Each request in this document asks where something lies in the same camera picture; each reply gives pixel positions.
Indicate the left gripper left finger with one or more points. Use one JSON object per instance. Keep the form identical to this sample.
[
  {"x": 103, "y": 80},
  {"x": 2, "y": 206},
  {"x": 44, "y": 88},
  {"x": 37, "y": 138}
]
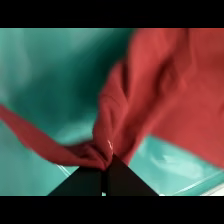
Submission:
[{"x": 83, "y": 184}]

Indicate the red garment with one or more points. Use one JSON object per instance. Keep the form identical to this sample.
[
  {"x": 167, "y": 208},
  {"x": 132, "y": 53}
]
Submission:
[{"x": 160, "y": 86}]

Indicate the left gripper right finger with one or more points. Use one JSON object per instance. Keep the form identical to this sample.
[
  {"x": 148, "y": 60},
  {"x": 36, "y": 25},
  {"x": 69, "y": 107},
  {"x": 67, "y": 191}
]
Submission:
[{"x": 127, "y": 181}]

